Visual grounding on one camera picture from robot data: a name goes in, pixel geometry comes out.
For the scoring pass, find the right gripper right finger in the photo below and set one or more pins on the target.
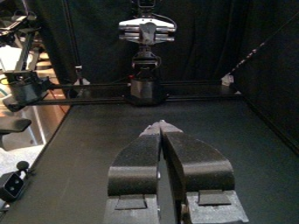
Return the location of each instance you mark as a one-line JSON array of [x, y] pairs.
[[202, 172]]

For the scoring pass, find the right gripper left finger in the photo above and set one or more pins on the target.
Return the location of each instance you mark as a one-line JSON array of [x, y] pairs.
[[134, 172]]

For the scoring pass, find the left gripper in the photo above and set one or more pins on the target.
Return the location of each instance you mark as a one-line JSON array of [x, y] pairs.
[[147, 30]]

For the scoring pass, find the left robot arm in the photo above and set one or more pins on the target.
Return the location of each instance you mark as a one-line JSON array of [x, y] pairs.
[[146, 89]]

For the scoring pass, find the small black camera box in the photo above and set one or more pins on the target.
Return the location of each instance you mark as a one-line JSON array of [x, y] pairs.
[[11, 185]]

